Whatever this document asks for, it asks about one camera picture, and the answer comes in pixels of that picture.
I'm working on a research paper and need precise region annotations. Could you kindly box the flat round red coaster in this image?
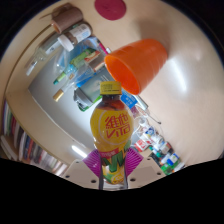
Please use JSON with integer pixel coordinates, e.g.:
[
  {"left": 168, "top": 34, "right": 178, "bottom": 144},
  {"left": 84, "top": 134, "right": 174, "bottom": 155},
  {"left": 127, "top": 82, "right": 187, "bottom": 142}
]
[{"left": 93, "top": 0, "right": 128, "bottom": 22}]

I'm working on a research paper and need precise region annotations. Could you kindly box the white and blue carton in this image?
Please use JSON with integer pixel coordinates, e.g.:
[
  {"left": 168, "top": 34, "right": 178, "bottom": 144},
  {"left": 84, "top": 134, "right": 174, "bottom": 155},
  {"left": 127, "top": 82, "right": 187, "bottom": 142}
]
[{"left": 120, "top": 89, "right": 139, "bottom": 110}]

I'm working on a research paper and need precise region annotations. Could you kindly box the grey shaker bottle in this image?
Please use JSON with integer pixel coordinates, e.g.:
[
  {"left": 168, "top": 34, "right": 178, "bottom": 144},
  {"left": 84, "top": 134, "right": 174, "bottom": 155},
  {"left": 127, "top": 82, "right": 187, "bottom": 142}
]
[{"left": 73, "top": 74, "right": 108, "bottom": 113}]

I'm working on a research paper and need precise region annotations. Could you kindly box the tall clear glass bottle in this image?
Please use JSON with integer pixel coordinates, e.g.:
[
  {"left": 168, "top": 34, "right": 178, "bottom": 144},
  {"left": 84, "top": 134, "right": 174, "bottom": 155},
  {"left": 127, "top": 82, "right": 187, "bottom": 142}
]
[{"left": 24, "top": 33, "right": 64, "bottom": 77}]

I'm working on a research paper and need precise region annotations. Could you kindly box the clear bottle with green cap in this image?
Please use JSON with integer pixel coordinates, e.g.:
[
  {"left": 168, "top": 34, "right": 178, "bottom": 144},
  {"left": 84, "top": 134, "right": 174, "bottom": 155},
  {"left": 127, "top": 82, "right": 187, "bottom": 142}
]
[{"left": 53, "top": 63, "right": 84, "bottom": 85}]

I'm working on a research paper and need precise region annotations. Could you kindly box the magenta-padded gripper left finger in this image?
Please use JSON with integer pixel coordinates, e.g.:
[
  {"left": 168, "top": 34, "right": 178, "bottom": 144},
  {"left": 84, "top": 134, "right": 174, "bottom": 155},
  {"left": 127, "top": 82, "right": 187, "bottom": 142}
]
[{"left": 62, "top": 149, "right": 103, "bottom": 190}]

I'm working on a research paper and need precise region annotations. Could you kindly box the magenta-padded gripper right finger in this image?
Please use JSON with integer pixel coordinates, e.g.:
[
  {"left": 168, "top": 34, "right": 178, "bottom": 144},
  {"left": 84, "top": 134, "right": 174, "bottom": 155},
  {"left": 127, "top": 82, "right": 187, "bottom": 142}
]
[{"left": 123, "top": 147, "right": 167, "bottom": 190}]

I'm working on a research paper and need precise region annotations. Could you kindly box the clear bottle with gold cap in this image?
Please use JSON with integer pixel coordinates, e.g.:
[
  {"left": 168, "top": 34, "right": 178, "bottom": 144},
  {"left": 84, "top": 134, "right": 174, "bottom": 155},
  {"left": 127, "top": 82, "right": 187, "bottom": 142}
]
[{"left": 52, "top": 71, "right": 88, "bottom": 103}]

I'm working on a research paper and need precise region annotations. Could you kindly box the orange plastic cup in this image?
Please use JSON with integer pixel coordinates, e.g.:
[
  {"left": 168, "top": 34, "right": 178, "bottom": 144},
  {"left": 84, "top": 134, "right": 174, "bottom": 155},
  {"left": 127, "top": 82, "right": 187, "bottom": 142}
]
[{"left": 103, "top": 38, "right": 169, "bottom": 96}]

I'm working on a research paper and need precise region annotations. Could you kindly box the yellow drink bottle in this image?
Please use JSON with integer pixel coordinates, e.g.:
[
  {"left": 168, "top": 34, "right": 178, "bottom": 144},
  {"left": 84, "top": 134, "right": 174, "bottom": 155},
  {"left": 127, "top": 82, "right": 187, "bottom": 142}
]
[{"left": 89, "top": 81, "right": 135, "bottom": 186}]

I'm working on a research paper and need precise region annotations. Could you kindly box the wooden shelf unit with books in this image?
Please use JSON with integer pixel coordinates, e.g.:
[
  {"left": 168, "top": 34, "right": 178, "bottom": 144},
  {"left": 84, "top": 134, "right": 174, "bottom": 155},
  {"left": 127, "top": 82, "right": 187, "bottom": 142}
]
[{"left": 0, "top": 98, "right": 73, "bottom": 178}]

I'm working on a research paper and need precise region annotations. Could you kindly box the white-lidded jar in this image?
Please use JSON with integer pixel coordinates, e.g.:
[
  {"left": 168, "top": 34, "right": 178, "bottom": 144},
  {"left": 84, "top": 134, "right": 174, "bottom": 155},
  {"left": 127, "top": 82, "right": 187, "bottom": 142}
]
[{"left": 57, "top": 23, "right": 93, "bottom": 53}]

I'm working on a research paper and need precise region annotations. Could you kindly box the tall green bottle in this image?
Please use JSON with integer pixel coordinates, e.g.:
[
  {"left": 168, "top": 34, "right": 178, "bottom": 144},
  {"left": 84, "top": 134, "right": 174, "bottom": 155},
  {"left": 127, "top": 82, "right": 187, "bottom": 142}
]
[{"left": 78, "top": 96, "right": 101, "bottom": 113}]

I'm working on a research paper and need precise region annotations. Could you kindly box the red and white canister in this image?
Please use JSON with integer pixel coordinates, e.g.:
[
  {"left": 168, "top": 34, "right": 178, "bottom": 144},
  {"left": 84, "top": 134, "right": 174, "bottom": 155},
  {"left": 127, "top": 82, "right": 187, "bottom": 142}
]
[{"left": 134, "top": 138, "right": 149, "bottom": 153}]

